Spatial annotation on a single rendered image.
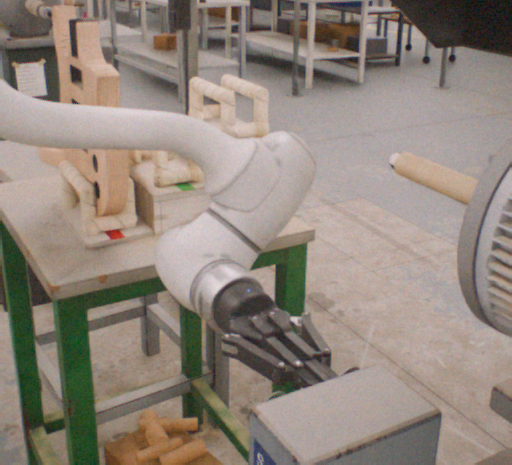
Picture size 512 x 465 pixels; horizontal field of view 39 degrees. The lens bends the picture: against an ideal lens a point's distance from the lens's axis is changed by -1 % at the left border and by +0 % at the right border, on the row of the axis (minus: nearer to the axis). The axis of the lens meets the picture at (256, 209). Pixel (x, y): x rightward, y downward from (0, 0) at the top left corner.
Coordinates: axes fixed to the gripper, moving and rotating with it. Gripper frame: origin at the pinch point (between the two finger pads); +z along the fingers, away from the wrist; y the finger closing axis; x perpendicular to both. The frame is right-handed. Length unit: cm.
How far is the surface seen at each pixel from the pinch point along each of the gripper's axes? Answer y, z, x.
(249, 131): -35, -79, 5
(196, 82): -30, -96, 13
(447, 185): -21.0, -6.1, 18.2
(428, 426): -1.5, 14.1, 3.9
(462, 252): -9.9, 7.8, 17.4
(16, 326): 12, -121, -52
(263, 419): 12.2, 6.8, 4.9
